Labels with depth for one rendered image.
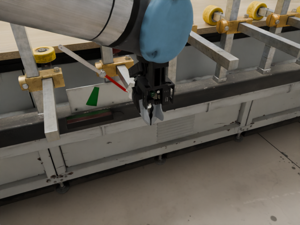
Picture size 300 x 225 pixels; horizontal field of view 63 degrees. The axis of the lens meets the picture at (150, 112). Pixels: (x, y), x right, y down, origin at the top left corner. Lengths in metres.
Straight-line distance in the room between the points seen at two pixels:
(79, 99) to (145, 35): 0.67
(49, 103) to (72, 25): 0.50
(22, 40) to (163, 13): 0.61
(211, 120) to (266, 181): 0.50
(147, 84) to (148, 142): 0.99
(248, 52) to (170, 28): 1.21
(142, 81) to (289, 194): 1.34
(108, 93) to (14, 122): 0.34
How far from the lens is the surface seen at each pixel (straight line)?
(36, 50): 0.98
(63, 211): 1.54
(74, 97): 0.92
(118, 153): 1.51
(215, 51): 0.77
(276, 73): 1.34
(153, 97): 0.56
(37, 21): 0.26
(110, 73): 0.90
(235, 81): 1.18
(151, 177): 1.60
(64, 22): 0.26
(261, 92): 1.42
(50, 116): 0.69
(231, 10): 1.05
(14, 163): 1.45
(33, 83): 0.89
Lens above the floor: 1.23
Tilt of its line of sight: 36 degrees down
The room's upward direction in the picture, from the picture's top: straight up
